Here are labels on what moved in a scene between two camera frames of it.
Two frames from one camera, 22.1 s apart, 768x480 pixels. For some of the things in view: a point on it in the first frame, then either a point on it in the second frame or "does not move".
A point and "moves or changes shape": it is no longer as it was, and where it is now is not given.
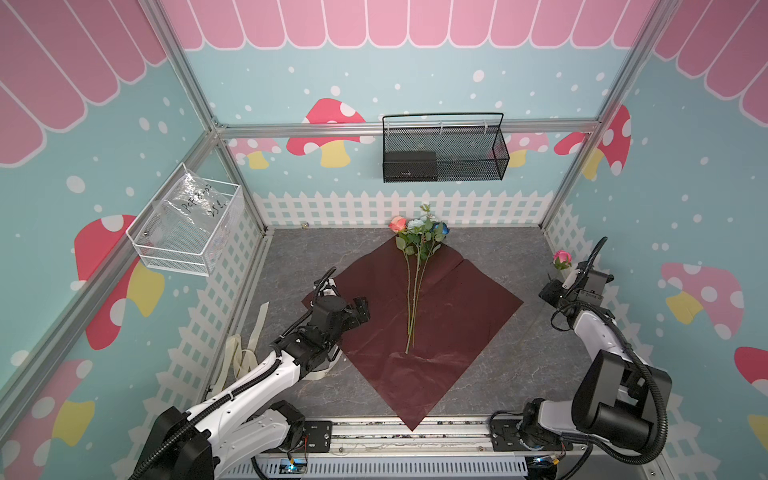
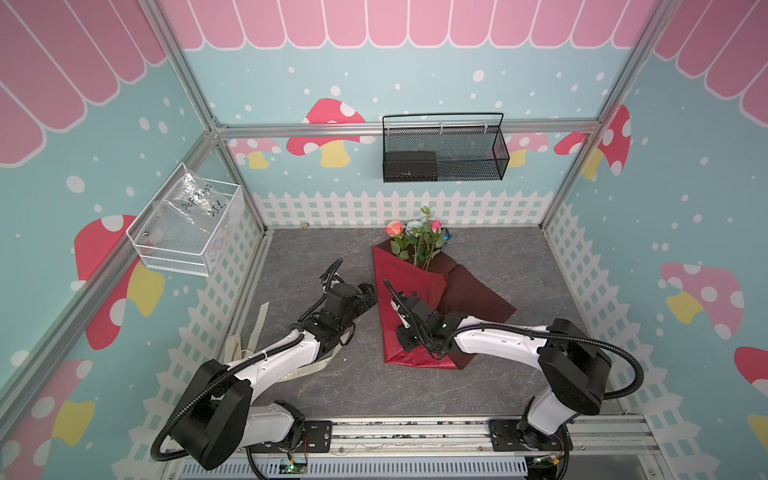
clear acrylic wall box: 192,224 does not move
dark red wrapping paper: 459,311 moves or changes shape
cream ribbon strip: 241,358 does not move
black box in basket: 408,166 does not move
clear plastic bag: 190,210 does not move
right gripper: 567,288 → 406,305
